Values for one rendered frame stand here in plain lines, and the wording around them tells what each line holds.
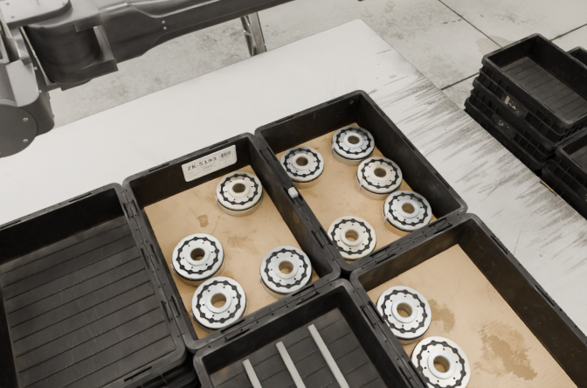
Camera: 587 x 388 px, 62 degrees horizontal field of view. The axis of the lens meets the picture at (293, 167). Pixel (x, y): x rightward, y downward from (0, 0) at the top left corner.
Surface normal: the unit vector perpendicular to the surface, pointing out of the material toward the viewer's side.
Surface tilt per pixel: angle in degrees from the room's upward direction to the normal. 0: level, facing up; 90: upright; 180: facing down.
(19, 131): 90
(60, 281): 0
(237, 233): 0
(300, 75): 0
